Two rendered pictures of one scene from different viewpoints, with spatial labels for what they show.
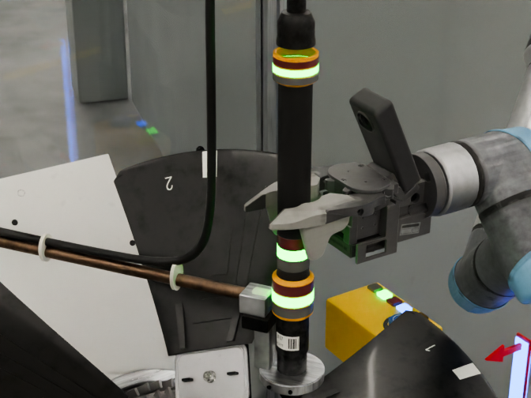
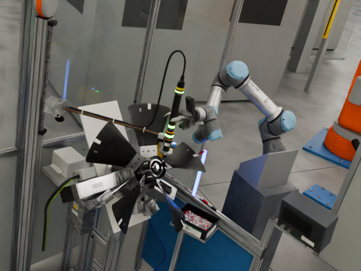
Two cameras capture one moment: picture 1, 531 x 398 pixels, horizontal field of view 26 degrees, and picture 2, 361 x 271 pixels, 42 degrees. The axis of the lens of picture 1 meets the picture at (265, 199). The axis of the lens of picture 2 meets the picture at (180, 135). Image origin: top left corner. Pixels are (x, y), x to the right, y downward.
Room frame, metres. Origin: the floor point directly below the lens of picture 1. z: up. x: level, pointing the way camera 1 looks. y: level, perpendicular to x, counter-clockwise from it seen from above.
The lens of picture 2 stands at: (-1.06, 0.62, 2.45)
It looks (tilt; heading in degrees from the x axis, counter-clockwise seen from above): 26 degrees down; 341
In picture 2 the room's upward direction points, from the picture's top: 13 degrees clockwise
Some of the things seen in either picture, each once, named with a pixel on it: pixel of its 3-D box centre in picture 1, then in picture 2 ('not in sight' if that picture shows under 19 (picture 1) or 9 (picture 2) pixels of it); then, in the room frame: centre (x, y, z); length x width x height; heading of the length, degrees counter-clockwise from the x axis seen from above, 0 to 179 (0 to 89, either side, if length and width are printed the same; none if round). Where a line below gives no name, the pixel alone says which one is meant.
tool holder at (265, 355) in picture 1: (283, 336); (165, 143); (1.04, -0.02, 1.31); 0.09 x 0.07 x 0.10; 67
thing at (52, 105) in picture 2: not in sight; (53, 105); (1.27, 0.55, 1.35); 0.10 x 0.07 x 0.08; 67
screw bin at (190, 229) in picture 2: not in sight; (195, 221); (0.99, -0.28, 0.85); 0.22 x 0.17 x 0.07; 47
